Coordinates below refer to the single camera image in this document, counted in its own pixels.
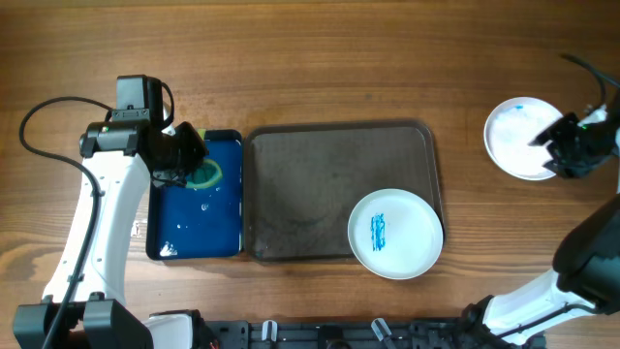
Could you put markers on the dark brown serving tray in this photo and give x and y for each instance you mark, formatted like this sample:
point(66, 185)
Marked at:
point(302, 182)

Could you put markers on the blue water tray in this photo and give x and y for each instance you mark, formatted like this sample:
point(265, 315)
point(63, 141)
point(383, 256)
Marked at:
point(185, 223)

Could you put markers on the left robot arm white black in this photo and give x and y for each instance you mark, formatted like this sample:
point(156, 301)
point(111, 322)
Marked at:
point(83, 305)

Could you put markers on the white plate front stained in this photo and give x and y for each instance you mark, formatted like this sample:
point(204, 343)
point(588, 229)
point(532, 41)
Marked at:
point(395, 234)

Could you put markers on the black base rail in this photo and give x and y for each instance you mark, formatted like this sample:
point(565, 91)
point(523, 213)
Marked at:
point(438, 333)

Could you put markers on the white plate back stained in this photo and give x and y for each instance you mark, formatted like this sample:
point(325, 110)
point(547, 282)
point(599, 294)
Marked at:
point(507, 134)

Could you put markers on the white plate stained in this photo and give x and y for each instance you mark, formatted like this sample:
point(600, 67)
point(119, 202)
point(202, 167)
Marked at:
point(507, 134)
point(395, 234)

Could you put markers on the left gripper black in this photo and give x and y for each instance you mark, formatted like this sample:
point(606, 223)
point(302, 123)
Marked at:
point(197, 152)

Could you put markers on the green yellow sponge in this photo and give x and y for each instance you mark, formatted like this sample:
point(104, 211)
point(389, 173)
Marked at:
point(206, 175)

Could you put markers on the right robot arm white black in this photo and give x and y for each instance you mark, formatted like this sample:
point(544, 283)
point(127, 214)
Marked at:
point(584, 277)

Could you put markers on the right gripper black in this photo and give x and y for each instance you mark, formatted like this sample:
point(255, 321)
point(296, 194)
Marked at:
point(566, 145)

